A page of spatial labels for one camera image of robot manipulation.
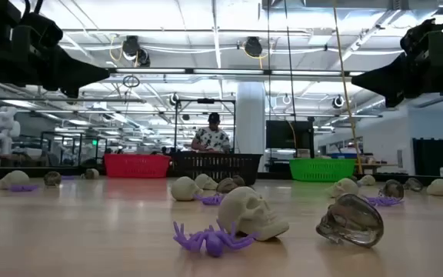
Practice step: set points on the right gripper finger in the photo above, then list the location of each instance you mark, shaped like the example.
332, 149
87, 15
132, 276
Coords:
396, 92
390, 71

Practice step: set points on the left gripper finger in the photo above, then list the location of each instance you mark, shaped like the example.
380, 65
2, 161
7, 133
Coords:
76, 82
83, 68

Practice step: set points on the bone white plastic skull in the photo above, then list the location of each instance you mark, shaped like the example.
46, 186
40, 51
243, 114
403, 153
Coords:
205, 181
440, 187
95, 173
344, 187
185, 188
14, 177
248, 209
367, 180

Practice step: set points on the smoky clear plastic skull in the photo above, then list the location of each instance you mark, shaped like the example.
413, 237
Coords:
52, 179
240, 180
414, 184
354, 221
392, 189
226, 185
87, 174

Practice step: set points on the purple plastic spider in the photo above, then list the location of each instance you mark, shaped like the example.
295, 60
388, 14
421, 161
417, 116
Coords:
383, 201
67, 177
22, 188
210, 200
214, 242

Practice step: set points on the white humanoid robot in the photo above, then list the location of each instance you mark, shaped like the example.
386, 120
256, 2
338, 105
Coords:
4, 129

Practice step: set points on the black cabinet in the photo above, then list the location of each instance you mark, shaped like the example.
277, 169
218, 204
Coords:
429, 155

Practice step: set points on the wooden side table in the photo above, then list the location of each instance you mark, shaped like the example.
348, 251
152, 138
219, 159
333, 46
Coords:
375, 165

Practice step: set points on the blue bin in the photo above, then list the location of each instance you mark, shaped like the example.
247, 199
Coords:
342, 155

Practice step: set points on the red plastic basket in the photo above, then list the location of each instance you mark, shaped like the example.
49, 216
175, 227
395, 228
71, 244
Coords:
137, 166

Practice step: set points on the green plastic basket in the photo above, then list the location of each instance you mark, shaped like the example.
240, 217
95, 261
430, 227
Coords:
321, 170

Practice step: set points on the black monitor screen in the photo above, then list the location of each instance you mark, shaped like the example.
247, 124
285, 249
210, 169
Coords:
288, 134

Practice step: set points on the long ceiling light bar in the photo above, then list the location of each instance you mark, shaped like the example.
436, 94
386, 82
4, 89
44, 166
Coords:
225, 71

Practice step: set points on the person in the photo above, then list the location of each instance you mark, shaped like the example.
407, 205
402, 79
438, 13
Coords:
210, 138

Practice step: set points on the white round column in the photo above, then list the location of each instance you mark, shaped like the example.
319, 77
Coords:
250, 123

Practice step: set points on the black plastic basket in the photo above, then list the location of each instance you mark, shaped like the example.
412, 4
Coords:
217, 167

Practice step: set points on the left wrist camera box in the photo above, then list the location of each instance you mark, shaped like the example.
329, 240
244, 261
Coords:
40, 32

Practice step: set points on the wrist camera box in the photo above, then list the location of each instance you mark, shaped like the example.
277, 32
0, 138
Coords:
425, 38
40, 32

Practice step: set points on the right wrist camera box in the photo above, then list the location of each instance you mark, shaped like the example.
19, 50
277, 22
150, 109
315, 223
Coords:
425, 38

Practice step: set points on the black ceiling camera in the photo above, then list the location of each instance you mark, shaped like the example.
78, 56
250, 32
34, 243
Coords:
131, 46
253, 47
174, 99
338, 102

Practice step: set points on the black metal frame stand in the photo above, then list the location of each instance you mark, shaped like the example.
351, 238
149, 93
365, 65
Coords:
205, 101

